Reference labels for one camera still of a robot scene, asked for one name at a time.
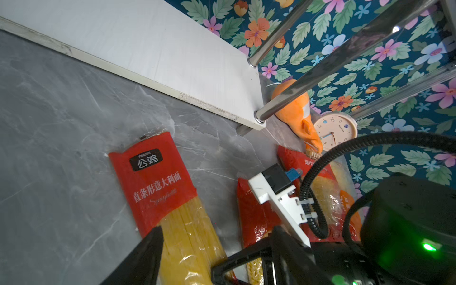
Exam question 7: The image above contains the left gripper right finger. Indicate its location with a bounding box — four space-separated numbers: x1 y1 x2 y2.
270 226 332 285

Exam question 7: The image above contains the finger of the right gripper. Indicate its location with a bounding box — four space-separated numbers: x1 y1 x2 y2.
211 245 276 285

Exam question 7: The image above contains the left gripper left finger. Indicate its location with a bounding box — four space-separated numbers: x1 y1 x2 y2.
101 226 164 285

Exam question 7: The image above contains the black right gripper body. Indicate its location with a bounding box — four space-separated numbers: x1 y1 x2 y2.
311 242 395 285

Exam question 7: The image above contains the red macaroni bag large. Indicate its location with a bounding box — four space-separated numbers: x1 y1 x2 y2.
236 178 281 285

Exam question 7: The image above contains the red macaroni bag small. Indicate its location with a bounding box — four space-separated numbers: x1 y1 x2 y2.
277 146 348 242

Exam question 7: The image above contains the red spaghetti pack front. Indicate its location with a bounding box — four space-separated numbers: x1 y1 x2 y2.
109 132 227 285

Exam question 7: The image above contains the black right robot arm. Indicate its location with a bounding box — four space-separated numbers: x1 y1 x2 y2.
211 175 456 285

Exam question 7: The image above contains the white two-tier shelf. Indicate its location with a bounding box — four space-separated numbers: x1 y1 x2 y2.
1 1 452 130

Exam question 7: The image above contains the orange macaroni bag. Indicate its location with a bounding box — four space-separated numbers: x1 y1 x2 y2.
330 162 363 242

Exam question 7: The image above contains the pink round alarm clock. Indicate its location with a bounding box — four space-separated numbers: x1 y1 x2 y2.
314 112 357 152

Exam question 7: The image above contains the orange fish plush toy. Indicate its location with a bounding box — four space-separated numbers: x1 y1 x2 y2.
275 92 323 154

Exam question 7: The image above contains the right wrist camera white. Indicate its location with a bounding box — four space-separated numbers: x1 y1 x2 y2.
248 164 318 248

